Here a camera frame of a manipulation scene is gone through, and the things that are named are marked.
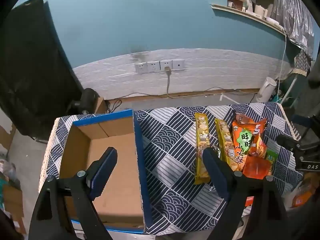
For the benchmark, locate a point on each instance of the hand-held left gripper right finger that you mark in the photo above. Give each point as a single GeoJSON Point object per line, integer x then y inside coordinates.
{"type": "Point", "coordinates": [215, 170]}

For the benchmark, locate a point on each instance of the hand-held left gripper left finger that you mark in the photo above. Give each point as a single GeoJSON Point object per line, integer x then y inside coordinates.
{"type": "Point", "coordinates": [102, 172]}

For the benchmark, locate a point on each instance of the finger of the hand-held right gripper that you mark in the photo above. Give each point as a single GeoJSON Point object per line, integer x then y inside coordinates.
{"type": "Point", "coordinates": [306, 122]}
{"type": "Point", "coordinates": [288, 141]}

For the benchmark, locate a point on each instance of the green snack packet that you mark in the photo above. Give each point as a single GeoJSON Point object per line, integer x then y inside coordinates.
{"type": "Point", "coordinates": [272, 156]}

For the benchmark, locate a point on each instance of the cardboard box blue rim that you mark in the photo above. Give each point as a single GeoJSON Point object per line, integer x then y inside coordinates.
{"type": "Point", "coordinates": [120, 192]}

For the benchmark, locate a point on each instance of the orange snack bag white swirl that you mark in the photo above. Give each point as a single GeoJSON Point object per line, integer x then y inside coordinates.
{"type": "Point", "coordinates": [258, 145]}

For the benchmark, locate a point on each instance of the yellow snack packet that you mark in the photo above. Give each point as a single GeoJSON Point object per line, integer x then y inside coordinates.
{"type": "Point", "coordinates": [202, 142]}
{"type": "Point", "coordinates": [226, 140]}

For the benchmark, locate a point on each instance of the red orange packet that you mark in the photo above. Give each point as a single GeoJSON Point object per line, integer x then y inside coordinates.
{"type": "Point", "coordinates": [257, 167]}

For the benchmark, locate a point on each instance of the blue white patterned tablecloth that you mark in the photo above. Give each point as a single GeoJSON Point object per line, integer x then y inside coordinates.
{"type": "Point", "coordinates": [170, 155]}

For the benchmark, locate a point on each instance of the white electric kettle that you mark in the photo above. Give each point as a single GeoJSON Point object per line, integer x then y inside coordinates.
{"type": "Point", "coordinates": [266, 90]}

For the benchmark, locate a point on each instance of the patterned cushion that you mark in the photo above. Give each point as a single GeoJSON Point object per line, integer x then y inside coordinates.
{"type": "Point", "coordinates": [303, 62]}

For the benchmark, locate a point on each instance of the small brown cardboard box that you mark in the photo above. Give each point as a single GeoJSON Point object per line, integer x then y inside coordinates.
{"type": "Point", "coordinates": [100, 105]}

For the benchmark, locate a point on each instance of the white plastic strip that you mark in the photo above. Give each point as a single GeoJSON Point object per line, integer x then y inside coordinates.
{"type": "Point", "coordinates": [228, 98]}

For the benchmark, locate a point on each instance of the black round speaker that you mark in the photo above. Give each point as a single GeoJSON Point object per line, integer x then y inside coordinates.
{"type": "Point", "coordinates": [88, 97]}

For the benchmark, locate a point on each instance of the flat cardboard pieces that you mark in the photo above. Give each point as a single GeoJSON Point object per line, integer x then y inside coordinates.
{"type": "Point", "coordinates": [13, 205]}

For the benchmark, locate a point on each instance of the clear plastic bag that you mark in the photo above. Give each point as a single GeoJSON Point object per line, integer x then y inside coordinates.
{"type": "Point", "coordinates": [7, 172]}

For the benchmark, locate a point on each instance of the silver foil curtain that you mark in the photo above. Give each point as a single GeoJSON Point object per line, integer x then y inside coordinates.
{"type": "Point", "coordinates": [295, 12]}

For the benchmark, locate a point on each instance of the black plastic-covered object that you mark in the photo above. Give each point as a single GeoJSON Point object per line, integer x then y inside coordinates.
{"type": "Point", "coordinates": [32, 67]}

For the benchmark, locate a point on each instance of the white wall shelf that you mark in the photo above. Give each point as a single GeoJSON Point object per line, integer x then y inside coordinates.
{"type": "Point", "coordinates": [250, 16]}

